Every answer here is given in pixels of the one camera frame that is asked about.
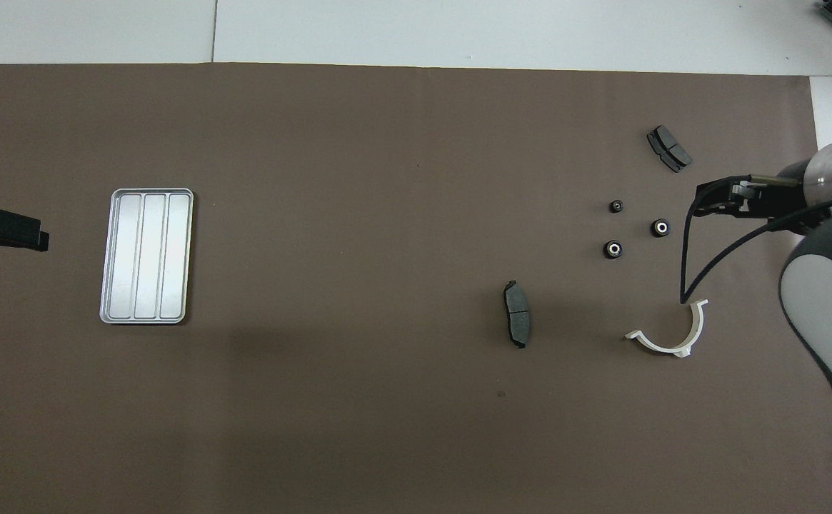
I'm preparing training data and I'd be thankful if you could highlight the white plastic half ring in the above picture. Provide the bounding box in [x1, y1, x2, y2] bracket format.
[625, 299, 709, 358]

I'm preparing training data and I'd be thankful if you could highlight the short dark brake pad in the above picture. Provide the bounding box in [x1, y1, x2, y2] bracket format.
[646, 125, 693, 173]

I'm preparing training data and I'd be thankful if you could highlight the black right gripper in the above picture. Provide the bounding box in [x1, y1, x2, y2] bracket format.
[693, 178, 809, 217]

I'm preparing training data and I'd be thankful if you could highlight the brown paper mat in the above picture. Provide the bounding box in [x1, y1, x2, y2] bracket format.
[0, 63, 832, 514]

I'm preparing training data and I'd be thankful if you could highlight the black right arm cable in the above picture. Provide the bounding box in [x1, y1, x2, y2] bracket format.
[680, 175, 832, 306]

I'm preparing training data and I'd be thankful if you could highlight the silver metal tray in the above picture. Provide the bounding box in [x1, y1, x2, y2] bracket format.
[99, 188, 194, 326]

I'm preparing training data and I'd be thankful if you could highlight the long dark brake pad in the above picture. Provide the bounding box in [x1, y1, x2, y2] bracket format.
[503, 281, 531, 349]

